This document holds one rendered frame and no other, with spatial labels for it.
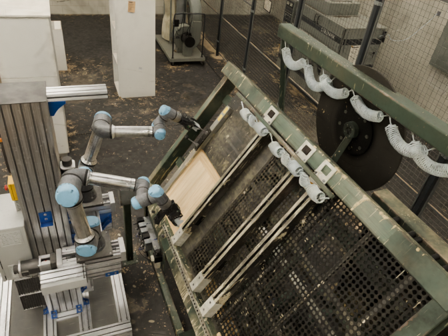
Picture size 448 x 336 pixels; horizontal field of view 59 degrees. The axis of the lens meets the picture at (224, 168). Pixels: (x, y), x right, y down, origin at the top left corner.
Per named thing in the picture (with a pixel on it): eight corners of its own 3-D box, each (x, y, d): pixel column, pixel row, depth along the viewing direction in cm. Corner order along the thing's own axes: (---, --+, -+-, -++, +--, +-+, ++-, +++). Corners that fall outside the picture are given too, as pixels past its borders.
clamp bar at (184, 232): (177, 239, 289) (151, 231, 274) (281, 112, 256) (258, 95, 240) (181, 249, 282) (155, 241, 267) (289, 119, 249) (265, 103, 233)
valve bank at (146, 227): (131, 231, 332) (131, 210, 318) (148, 227, 338) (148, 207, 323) (146, 277, 297) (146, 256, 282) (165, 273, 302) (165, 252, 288)
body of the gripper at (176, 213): (183, 217, 232) (175, 205, 224) (171, 224, 232) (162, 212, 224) (180, 208, 238) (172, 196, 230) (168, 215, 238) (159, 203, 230)
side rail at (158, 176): (158, 182, 345) (147, 178, 338) (235, 80, 313) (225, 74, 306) (159, 186, 340) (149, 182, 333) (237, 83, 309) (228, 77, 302)
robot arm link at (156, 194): (146, 186, 220) (159, 181, 219) (155, 198, 227) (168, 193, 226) (146, 197, 214) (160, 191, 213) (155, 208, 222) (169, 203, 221)
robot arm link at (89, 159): (74, 178, 289) (95, 117, 261) (77, 165, 300) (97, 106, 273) (91, 182, 293) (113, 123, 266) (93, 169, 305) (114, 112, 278)
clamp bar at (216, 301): (206, 307, 247) (177, 303, 231) (336, 165, 213) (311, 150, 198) (212, 320, 239) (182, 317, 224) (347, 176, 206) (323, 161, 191)
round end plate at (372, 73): (301, 147, 301) (329, 45, 253) (307, 147, 303) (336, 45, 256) (369, 218, 244) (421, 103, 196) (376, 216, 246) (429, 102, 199)
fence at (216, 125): (160, 198, 323) (156, 197, 320) (231, 107, 296) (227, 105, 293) (161, 202, 319) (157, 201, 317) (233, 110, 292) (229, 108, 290)
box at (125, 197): (118, 197, 337) (117, 181, 327) (132, 195, 342) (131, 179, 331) (121, 207, 329) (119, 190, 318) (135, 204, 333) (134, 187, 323)
